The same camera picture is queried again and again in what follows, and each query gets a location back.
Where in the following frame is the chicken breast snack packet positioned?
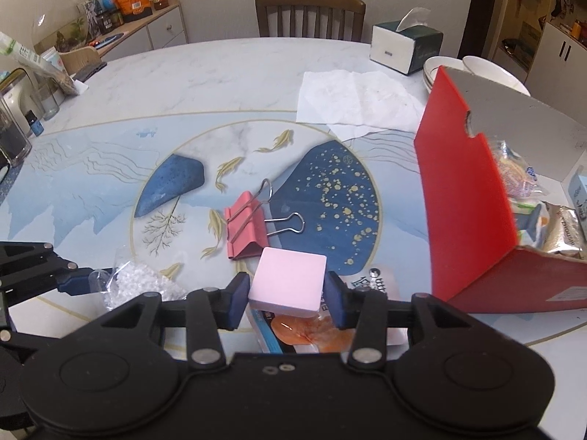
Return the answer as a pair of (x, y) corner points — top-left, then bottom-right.
(247, 264), (400, 353)

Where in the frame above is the small blue bottle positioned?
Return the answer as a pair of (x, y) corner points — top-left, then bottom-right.
(25, 110), (44, 136)

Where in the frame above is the tall glass jar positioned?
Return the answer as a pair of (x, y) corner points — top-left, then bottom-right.
(0, 99), (32, 167)

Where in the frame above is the small drinking glass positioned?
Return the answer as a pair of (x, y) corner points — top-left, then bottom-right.
(34, 84), (60, 120)

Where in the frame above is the light blue carton box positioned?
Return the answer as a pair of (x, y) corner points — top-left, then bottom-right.
(568, 166), (587, 235)

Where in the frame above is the pink binder clip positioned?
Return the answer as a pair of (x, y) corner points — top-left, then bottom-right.
(224, 179), (306, 261)

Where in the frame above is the blueberry bread packet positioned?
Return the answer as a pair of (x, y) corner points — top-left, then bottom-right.
(489, 140), (546, 200)

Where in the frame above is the red cardboard box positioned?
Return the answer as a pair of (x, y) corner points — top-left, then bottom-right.
(414, 69), (586, 314)

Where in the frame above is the bag of white beads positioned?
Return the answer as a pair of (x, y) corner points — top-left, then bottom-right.
(88, 253), (187, 311)

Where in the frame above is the gold foil snack packet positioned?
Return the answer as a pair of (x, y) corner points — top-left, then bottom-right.
(541, 203), (586, 259)

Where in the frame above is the white sideboard cabinet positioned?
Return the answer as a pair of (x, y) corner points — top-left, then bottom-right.
(96, 0), (189, 62)

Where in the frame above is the dark wooden chair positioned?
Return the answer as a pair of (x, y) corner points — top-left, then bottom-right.
(255, 0), (366, 43)

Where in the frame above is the green white tissue box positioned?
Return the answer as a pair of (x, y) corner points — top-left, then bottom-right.
(370, 7), (444, 76)

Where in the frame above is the white paper napkin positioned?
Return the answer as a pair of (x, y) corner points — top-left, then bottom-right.
(296, 70), (425, 141)

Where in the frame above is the green white plastic bag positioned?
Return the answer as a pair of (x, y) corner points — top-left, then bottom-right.
(0, 32), (88, 95)

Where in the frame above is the white bowl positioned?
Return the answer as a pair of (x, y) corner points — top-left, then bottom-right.
(463, 56), (530, 96)

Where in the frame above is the pink sticky note block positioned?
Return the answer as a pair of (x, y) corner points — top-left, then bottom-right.
(249, 247), (327, 318)

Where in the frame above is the white tall cabinet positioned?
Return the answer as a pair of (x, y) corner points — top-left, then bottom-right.
(492, 0), (587, 116)

